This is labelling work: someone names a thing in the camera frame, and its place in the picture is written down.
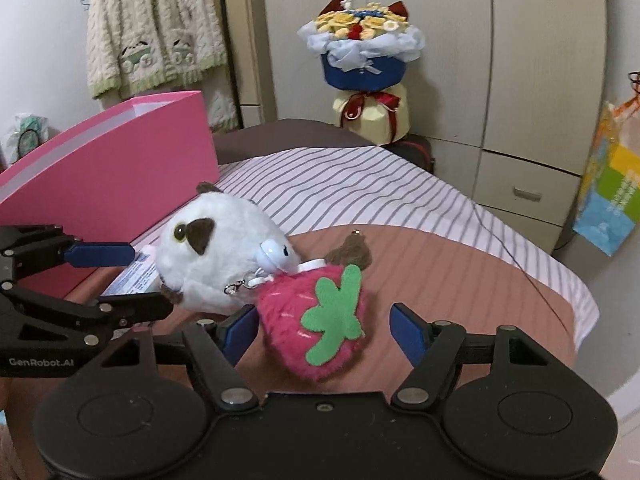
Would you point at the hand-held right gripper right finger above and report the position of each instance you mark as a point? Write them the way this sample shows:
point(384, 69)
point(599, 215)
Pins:
point(406, 332)

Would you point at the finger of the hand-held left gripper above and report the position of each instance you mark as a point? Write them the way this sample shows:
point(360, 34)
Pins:
point(145, 305)
point(100, 255)

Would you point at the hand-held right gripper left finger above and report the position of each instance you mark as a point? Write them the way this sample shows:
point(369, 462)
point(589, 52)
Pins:
point(241, 326)

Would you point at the pink strawberry plush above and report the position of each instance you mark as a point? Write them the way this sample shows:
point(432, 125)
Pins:
point(310, 330)

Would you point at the white cat plush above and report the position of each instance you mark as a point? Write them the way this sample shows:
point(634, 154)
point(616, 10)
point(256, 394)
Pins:
point(220, 250)

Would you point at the pink cardboard box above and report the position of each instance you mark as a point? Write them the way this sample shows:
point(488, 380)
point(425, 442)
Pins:
point(110, 175)

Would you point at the white flat packet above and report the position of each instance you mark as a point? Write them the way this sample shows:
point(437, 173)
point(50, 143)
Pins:
point(132, 275)

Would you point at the pink ribbed mat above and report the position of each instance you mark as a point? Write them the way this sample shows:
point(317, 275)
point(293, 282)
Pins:
point(450, 280)

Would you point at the striped bed sheet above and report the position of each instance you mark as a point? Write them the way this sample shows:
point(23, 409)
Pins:
point(360, 190)

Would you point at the dark suitcase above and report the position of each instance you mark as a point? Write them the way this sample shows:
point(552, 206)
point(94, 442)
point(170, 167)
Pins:
point(412, 152)

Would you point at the cream fluffy cardigan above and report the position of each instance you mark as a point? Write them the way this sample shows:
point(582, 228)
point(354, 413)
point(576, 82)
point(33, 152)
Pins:
point(145, 30)

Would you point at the colourful paper bag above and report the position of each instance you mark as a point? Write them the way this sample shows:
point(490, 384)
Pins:
point(607, 195)

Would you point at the beige wardrobe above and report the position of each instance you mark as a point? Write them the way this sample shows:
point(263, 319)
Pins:
point(500, 85)

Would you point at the yellow flower bouquet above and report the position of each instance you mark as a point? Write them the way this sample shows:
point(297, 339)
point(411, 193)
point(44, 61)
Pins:
point(365, 60)

